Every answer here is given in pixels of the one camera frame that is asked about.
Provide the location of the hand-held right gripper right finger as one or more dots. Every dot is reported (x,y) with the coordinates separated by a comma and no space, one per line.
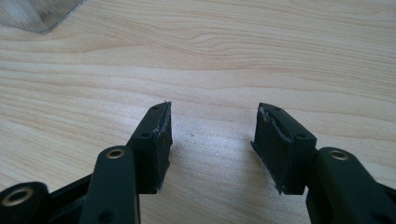
(283,152)

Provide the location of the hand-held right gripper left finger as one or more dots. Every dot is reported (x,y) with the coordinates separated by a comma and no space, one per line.
(154,149)

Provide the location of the clear plastic sheet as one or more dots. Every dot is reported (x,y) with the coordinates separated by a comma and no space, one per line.
(34,14)

